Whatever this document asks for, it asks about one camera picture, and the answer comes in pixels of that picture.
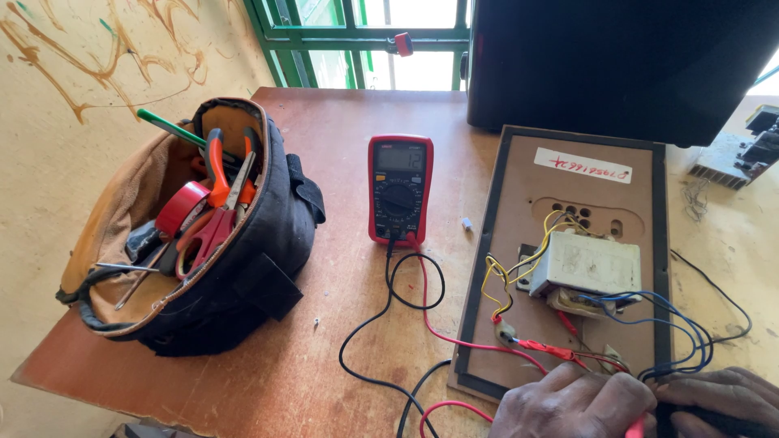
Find person's left hand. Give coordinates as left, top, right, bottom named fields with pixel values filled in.
left=487, top=363, right=658, bottom=438

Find person's right hand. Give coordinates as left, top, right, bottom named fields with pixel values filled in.
left=655, top=367, right=779, bottom=428

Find red alligator clip lead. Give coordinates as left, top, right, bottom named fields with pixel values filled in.
left=516, top=337, right=592, bottom=370

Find white transformer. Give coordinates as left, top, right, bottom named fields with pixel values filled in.
left=528, top=230, right=643, bottom=318

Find brown speaker back panel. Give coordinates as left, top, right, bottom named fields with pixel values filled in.
left=447, top=125, right=673, bottom=404

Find white paper label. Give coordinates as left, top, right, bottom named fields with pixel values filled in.
left=534, top=146, right=634, bottom=185

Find circuit board with heat sink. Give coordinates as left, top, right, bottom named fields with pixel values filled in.
left=688, top=105, right=779, bottom=191

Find red digital multimeter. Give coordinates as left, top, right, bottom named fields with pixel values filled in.
left=367, top=134, right=435, bottom=248

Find black speaker cabinet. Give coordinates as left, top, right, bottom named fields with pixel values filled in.
left=465, top=0, right=779, bottom=148

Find black canvas tool bag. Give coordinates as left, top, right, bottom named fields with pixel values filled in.
left=56, top=96, right=326, bottom=358

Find red window latch knob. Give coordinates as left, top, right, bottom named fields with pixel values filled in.
left=387, top=32, right=415, bottom=58

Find red tape roll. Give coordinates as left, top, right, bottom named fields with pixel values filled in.
left=155, top=180, right=212, bottom=238

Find thin metal screwdriver shaft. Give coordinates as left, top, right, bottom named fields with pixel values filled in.
left=95, top=262, right=160, bottom=273

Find blue wires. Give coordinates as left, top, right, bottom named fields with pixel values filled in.
left=577, top=291, right=714, bottom=382

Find thin black wire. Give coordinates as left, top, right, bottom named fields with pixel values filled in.
left=669, top=249, right=753, bottom=343

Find yellow wires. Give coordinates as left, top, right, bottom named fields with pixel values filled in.
left=481, top=210, right=609, bottom=321

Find tangle of thin wire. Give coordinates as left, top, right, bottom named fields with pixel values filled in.
left=680, top=178, right=710, bottom=223

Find red test lead cable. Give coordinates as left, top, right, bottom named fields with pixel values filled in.
left=407, top=233, right=550, bottom=438

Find black test lead cable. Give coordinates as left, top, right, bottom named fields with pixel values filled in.
left=338, top=234, right=452, bottom=438

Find green window frame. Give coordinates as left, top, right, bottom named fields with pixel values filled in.
left=243, top=0, right=473, bottom=91

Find red handled scissors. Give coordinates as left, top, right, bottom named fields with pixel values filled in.
left=175, top=152, right=258, bottom=281

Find orange handled pliers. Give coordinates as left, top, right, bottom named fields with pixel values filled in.
left=204, top=127, right=263, bottom=210

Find green handled screwdriver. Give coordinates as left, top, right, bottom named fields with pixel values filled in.
left=136, top=108, right=241, bottom=165

